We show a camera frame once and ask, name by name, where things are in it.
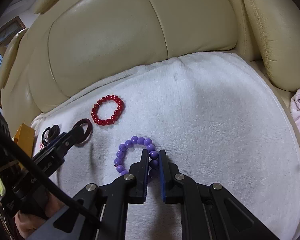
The beige leather sofa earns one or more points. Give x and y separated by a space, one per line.
75 43

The white towel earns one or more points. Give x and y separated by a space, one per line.
215 117

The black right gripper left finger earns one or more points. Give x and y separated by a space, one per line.
139 170

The person's left hand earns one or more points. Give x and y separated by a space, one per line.
27 223

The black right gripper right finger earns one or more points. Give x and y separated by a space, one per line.
170 191

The orange cardboard box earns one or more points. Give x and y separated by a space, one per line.
24 138

